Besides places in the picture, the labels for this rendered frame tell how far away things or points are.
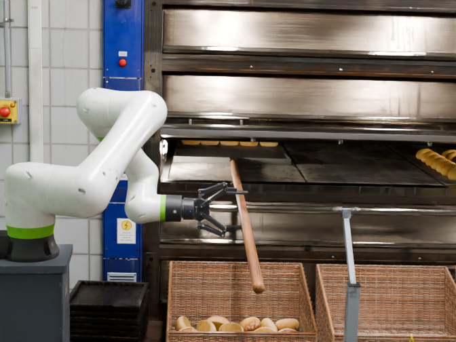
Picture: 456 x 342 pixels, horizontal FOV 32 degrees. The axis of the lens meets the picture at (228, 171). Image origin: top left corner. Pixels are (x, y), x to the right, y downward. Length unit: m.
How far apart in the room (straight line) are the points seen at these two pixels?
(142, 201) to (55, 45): 0.85
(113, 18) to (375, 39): 1.04
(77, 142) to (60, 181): 1.22
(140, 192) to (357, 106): 1.03
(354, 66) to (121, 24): 0.94
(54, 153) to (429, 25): 1.59
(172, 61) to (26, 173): 1.25
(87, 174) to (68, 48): 1.26
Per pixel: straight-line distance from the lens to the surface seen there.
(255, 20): 3.23
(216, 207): 2.91
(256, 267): 2.11
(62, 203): 2.07
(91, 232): 3.35
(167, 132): 3.09
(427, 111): 3.34
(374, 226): 3.40
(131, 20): 3.19
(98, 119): 2.42
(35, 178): 2.10
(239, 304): 3.35
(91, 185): 2.04
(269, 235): 3.32
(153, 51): 3.22
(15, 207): 2.14
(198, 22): 3.22
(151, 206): 2.70
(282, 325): 3.30
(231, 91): 3.23
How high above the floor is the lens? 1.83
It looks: 11 degrees down
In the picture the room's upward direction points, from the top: 2 degrees clockwise
